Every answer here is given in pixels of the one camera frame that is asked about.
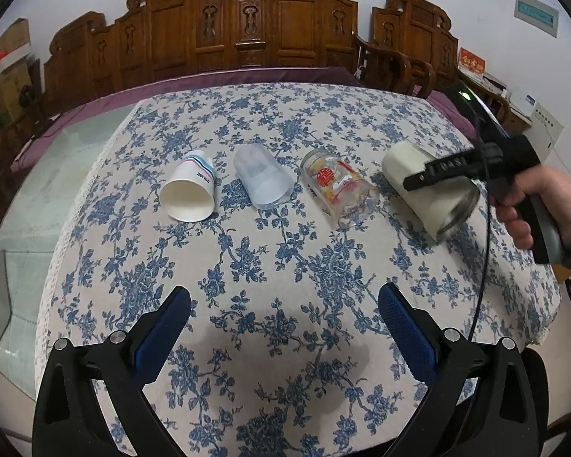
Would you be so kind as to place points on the right human hand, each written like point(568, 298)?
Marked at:
point(553, 186)

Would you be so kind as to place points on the clear glass red print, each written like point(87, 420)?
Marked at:
point(345, 198)

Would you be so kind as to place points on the stacked cardboard boxes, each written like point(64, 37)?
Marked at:
point(15, 58)

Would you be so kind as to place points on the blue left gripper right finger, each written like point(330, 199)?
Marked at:
point(478, 402)

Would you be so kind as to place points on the red paper box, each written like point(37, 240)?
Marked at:
point(471, 63)

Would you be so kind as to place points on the white paper cup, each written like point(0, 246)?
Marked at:
point(188, 195)

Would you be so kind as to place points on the wooden side table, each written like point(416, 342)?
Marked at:
point(495, 100)

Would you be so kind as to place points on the white device box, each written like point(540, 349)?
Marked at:
point(529, 118)

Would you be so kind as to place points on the wall electrical panel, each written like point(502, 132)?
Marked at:
point(538, 15)

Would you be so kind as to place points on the blue floral tablecloth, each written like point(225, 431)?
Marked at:
point(285, 353)

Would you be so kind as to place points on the cream sleeved steel cup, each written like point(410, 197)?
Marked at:
point(442, 208)

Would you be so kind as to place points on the purple armchair cushion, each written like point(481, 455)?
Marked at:
point(448, 109)

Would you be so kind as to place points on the purple sofa cushion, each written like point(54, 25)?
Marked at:
point(304, 75)

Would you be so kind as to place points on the carved wooden armchair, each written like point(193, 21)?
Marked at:
point(411, 49)

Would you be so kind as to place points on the frosted plastic cup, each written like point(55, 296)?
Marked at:
point(266, 183)

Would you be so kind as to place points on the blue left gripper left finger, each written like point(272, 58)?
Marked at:
point(68, 417)

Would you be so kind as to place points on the carved wooden sofa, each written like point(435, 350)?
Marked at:
point(160, 39)

